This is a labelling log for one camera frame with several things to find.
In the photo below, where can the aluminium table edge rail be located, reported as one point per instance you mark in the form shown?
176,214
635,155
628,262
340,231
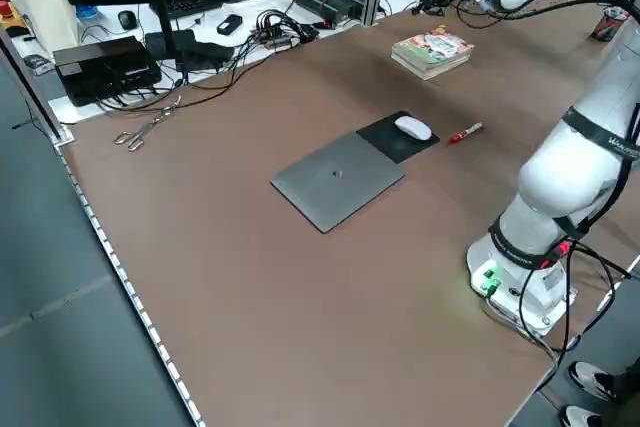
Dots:
131,287

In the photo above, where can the grey closed laptop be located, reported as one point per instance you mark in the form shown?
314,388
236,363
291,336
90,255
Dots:
320,197

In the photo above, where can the black dock box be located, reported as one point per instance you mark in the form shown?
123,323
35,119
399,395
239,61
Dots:
100,62

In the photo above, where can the thick white blue book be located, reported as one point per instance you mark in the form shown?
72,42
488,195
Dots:
420,70

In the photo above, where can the black stand pole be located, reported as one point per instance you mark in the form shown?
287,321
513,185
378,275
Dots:
165,22

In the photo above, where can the black mouse mat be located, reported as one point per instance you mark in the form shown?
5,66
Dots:
385,144

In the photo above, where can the white computer mouse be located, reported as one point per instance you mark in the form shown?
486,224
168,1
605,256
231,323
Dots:
412,128

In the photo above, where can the person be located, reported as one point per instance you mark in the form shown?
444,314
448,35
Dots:
590,379

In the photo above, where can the red emergency stop button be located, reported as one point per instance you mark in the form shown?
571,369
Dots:
6,9

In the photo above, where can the black computer mouse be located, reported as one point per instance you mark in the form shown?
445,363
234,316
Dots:
127,19

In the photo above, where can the small black device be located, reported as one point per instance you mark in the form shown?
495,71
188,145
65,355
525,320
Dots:
230,24

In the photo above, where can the black mesh pen holder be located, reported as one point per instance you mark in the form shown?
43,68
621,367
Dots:
605,29

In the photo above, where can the black keyboard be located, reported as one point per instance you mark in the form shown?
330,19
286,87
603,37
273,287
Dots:
210,2

